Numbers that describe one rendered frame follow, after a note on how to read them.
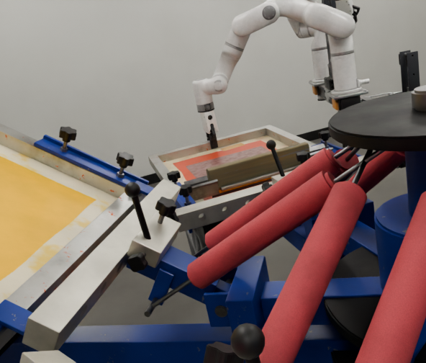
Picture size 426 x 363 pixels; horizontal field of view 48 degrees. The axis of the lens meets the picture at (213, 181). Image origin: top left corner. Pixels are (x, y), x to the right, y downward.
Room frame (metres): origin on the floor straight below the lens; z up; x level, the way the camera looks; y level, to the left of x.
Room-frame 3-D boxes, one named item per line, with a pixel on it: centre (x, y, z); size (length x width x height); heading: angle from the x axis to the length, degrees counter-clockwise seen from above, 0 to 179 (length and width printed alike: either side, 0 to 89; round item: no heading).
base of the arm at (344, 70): (1.98, -0.64, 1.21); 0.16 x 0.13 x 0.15; 85
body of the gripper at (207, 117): (2.08, -0.03, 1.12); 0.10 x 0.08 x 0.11; 13
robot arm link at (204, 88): (2.06, -0.07, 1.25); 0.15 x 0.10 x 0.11; 83
